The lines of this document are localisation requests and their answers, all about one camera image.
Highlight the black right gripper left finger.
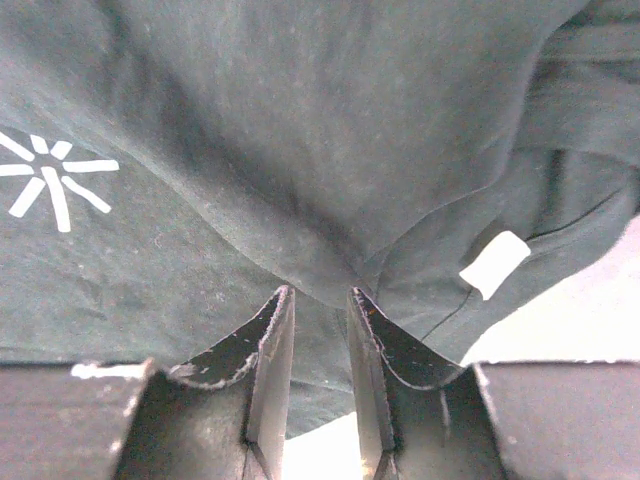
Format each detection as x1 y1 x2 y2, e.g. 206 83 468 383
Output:
1 286 295 479

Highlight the black t shirt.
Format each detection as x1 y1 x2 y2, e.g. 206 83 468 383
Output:
1 1 639 437

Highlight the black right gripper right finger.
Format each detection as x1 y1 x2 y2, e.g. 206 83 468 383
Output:
347 289 639 479

